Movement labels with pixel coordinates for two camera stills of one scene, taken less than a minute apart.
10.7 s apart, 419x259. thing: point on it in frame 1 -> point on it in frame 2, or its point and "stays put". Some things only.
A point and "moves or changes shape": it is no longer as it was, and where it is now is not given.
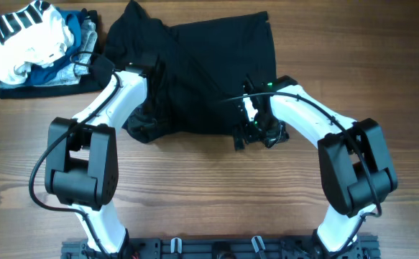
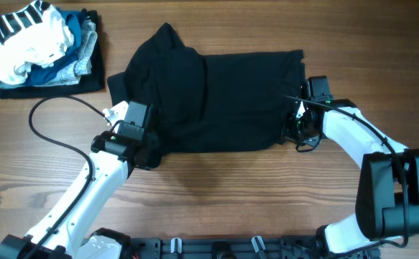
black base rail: x=222 y=248 stays put
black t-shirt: x=197 y=72 moves or changes shape
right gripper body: x=264 y=127 -> x=295 y=129
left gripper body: x=144 y=116 -> x=152 y=139
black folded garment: x=93 y=81 stays put
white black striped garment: x=16 y=42 stays put
